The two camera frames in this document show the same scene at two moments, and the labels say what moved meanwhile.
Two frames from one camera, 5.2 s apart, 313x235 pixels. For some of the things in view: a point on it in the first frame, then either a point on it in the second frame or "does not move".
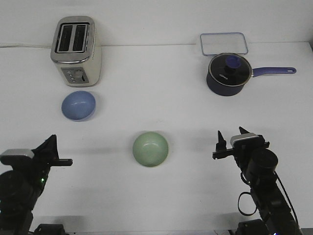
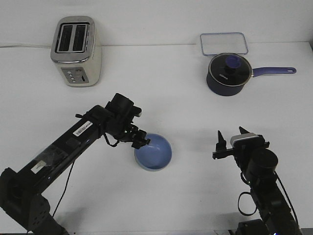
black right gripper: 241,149 does not move
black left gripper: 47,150 -> 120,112
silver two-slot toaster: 74,51 does not move
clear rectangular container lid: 215,43 does not move
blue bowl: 78,105 -> 155,156
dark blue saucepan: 224,81 does not move
